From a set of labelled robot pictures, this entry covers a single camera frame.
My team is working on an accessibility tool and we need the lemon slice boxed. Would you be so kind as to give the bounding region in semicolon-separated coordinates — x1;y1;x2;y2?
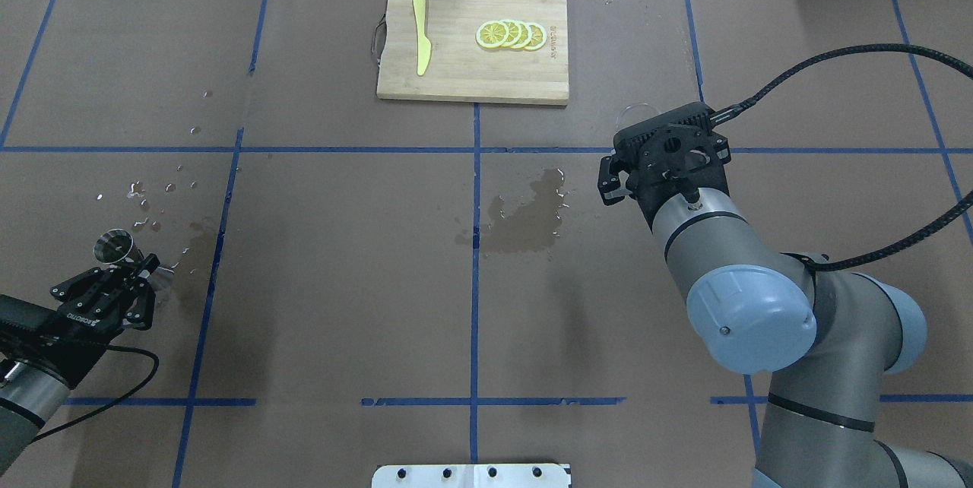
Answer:
511;21;533;49
501;18;521;48
475;20;509;49
522;23;548;52

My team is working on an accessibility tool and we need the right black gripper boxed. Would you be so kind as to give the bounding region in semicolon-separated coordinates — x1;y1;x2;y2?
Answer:
597;101;732;224

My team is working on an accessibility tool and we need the yellow plastic knife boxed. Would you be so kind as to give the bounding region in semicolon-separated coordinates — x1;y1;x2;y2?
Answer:
411;0;433;77

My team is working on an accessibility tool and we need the brown paper table cover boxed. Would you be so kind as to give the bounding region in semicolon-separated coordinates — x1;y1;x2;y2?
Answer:
2;0;971;487

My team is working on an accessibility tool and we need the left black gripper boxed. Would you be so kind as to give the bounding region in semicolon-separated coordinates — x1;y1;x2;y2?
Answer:
1;255;160;390

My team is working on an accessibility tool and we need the steel measuring jigger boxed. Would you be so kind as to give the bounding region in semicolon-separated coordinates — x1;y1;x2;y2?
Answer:
93;229;175;291

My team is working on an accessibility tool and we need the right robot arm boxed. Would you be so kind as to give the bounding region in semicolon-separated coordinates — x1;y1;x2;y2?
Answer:
597;101;971;487

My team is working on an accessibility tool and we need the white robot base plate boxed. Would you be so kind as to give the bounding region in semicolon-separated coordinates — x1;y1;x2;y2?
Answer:
371;463;573;487

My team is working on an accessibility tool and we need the clear glass beaker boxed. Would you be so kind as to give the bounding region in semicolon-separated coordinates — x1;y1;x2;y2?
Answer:
615;101;661;132

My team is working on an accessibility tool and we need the wooden cutting board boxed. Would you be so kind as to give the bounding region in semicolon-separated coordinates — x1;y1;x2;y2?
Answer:
376;0;570;106

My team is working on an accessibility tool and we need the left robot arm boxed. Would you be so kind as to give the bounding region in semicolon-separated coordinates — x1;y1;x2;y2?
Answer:
1;255;160;471

